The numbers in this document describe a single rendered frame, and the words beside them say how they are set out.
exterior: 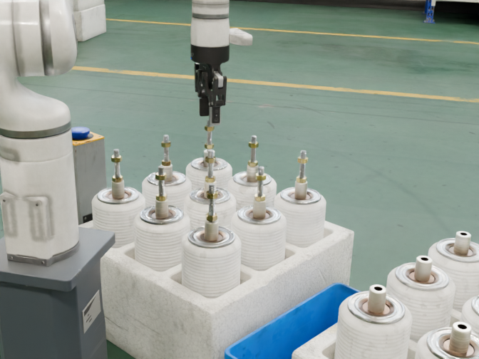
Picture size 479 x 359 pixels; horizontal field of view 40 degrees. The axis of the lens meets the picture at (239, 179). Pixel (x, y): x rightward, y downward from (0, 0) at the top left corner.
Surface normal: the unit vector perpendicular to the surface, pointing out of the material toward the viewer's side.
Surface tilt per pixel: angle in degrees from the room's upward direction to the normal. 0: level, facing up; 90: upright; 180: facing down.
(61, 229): 90
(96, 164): 90
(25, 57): 109
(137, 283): 90
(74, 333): 90
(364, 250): 0
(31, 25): 62
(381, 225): 0
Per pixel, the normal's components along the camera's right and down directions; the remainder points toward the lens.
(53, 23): 0.32, -0.14
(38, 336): -0.24, 0.36
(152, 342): -0.67, 0.26
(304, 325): 0.72, 0.24
